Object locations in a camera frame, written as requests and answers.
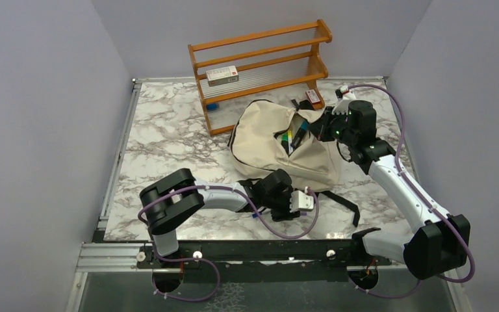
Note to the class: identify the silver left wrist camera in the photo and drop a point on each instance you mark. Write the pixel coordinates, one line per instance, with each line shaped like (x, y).
(300, 201)

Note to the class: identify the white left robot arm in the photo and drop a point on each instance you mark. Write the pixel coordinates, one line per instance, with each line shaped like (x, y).
(169, 202)

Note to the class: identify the white yellow-tipped pen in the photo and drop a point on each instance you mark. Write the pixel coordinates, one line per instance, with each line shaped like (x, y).
(289, 141)

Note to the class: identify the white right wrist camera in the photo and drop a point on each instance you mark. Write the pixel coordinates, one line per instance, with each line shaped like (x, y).
(344, 97)

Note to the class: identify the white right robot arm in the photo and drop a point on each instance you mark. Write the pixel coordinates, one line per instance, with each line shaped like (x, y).
(439, 239)

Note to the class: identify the small blue object under shelf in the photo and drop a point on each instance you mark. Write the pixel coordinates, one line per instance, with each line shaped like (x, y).
(212, 106)

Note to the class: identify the small red white box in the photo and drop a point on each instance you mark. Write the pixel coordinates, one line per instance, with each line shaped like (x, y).
(313, 97)

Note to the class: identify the black blue highlighter marker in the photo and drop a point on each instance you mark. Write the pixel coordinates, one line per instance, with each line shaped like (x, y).
(300, 133)

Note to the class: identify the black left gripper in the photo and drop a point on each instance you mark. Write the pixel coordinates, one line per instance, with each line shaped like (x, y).
(285, 214)

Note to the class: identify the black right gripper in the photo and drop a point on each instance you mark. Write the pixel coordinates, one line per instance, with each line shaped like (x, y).
(320, 127)

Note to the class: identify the beige canvas backpack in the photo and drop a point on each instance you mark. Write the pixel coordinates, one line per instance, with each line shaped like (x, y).
(260, 143)

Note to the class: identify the green-capped marker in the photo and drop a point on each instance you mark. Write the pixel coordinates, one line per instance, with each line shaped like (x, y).
(284, 143)

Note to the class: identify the white red box on shelf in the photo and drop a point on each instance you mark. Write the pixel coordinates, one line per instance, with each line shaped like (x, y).
(222, 76)

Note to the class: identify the wooden two-tier shelf rack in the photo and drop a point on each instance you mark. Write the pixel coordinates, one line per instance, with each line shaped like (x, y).
(267, 63)

